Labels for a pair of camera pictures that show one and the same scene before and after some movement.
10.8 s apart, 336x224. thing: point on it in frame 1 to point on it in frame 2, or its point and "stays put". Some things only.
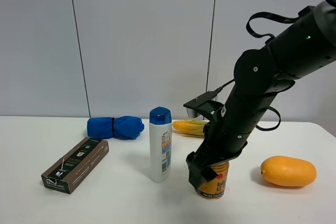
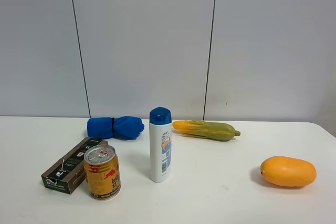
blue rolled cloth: (123, 127) stays put
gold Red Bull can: (215, 189) to (102, 172)
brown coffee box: (64, 176) stays put
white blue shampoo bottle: (160, 131) stays put
